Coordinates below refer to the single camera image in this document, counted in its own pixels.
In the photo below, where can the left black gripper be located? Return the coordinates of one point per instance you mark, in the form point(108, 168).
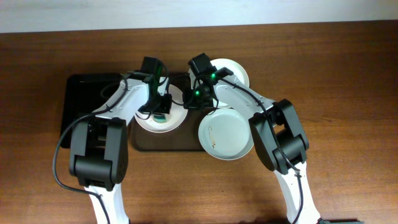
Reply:
point(160, 106)

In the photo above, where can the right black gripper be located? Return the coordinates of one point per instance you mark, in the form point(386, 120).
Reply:
point(193, 101)

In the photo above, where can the green yellow scrub sponge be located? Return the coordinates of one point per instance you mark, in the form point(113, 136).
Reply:
point(159, 118)

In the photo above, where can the white plate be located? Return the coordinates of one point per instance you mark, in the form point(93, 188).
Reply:
point(175, 118)
point(225, 135)
point(235, 67)

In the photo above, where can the white plate bottom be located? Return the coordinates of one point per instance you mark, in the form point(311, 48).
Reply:
point(225, 135)

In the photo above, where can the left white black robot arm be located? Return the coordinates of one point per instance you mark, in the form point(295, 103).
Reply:
point(98, 147)

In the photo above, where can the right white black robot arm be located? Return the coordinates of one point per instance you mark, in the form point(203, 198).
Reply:
point(279, 139)

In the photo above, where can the brown clear plastic tray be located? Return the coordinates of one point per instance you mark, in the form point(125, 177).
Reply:
point(182, 139)

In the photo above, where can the white plate top dirty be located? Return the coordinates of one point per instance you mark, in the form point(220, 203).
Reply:
point(235, 67)

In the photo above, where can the black plastic tray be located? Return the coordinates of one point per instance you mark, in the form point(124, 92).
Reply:
point(87, 92)

